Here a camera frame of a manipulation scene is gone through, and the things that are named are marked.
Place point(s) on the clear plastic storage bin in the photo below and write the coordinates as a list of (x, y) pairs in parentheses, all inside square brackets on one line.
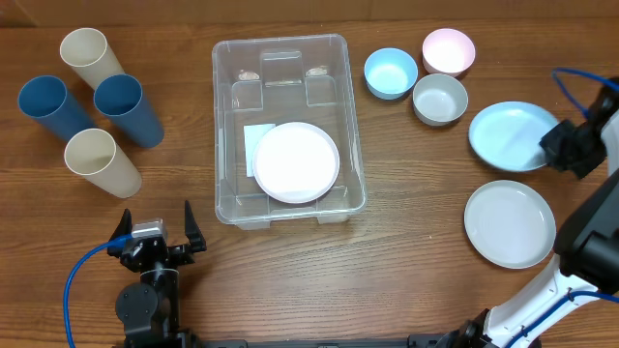
[(277, 81)]

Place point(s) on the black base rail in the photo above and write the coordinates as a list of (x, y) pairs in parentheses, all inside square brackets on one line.
[(417, 340)]

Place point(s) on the grey plate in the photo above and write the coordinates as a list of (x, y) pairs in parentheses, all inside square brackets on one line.
[(509, 224)]

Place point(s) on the white paper label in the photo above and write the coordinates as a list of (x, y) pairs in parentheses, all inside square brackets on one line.
[(252, 136)]

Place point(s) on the beige cup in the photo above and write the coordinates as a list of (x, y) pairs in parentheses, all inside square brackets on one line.
[(94, 155), (87, 52)]

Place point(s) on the blue cup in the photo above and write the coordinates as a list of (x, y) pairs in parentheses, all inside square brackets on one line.
[(121, 99), (47, 100)]

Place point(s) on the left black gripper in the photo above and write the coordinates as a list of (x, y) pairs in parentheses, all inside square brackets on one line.
[(186, 254)]

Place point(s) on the light blue plate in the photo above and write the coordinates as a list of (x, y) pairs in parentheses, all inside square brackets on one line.
[(507, 135)]

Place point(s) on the light blue bowl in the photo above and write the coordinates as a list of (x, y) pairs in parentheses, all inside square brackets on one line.
[(390, 73)]

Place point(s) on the pink bowl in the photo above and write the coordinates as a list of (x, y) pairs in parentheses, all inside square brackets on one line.
[(448, 51)]

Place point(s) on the grey bowl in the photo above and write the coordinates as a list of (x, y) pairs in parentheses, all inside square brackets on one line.
[(439, 99)]

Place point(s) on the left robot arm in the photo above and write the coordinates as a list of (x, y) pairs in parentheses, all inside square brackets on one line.
[(150, 308)]

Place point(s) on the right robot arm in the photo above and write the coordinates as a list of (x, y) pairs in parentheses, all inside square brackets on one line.
[(583, 261)]

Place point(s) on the white pink plate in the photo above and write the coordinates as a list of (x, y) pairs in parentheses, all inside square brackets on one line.
[(296, 162)]

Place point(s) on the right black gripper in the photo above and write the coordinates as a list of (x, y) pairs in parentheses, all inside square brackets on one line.
[(553, 153)]

